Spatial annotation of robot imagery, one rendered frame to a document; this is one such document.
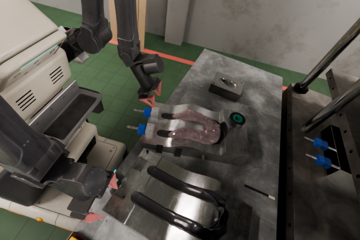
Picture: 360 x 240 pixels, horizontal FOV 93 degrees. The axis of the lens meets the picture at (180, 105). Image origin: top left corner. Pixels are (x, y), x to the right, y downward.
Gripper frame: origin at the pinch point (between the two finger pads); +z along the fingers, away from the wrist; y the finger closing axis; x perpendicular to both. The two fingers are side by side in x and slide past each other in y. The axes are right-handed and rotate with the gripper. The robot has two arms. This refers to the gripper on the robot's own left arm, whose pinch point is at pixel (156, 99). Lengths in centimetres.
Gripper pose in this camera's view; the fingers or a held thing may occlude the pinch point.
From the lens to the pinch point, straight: 79.2
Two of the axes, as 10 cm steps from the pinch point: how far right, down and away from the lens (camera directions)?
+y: 2.3, -7.1, 6.6
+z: 3.0, 7.0, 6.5
